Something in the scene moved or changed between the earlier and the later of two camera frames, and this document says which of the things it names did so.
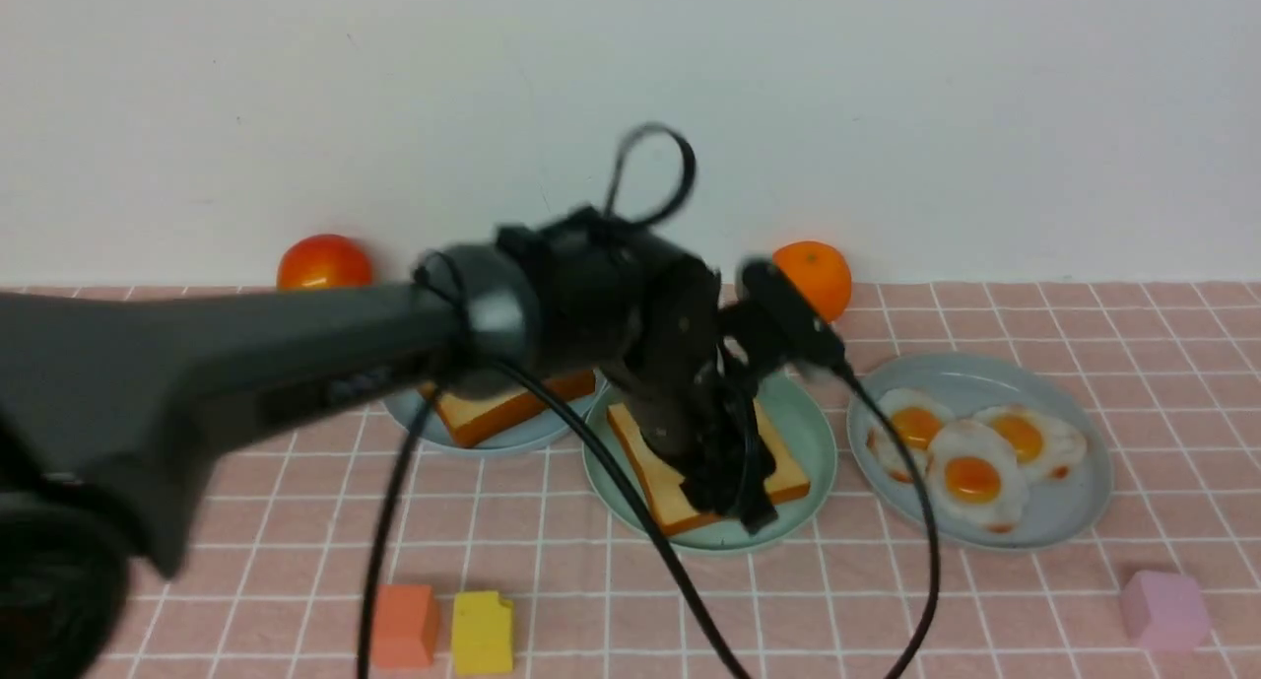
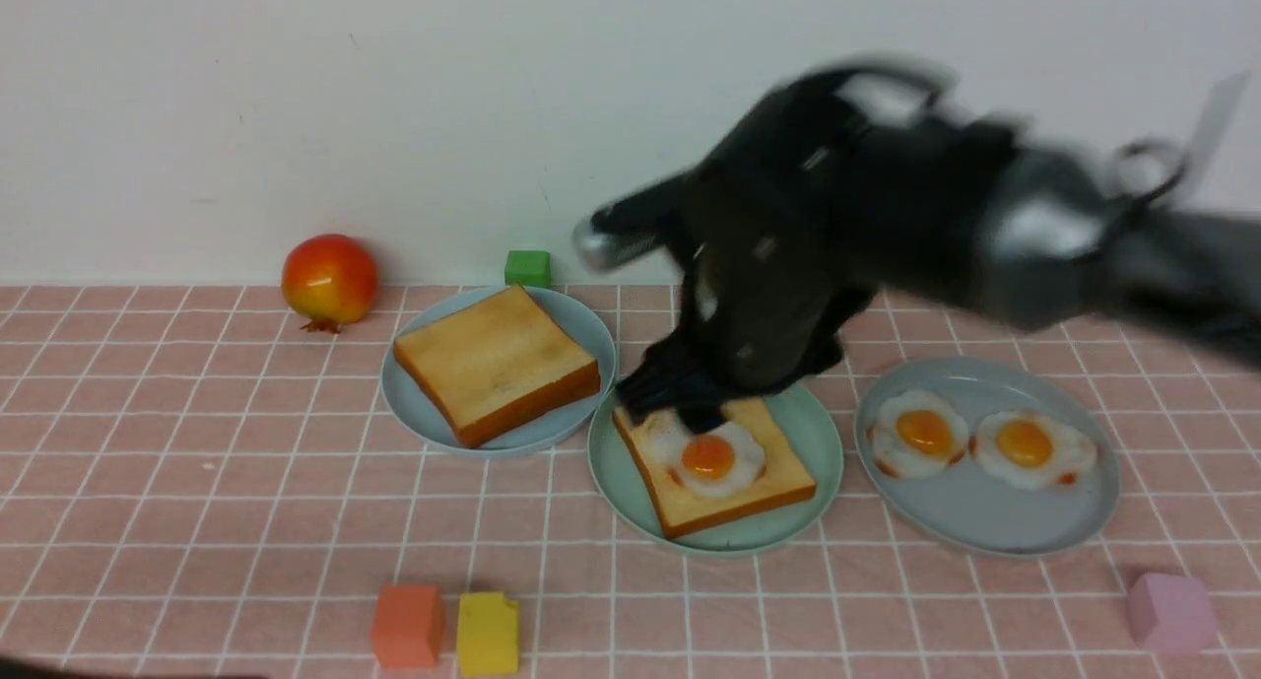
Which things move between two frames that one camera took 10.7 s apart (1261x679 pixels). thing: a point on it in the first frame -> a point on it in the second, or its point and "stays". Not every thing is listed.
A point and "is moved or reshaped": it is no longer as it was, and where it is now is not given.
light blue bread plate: x=405 y=412 stays
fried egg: x=974 y=477 is moved or reshaped
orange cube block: x=405 y=625 stays
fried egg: x=1043 y=447 stays
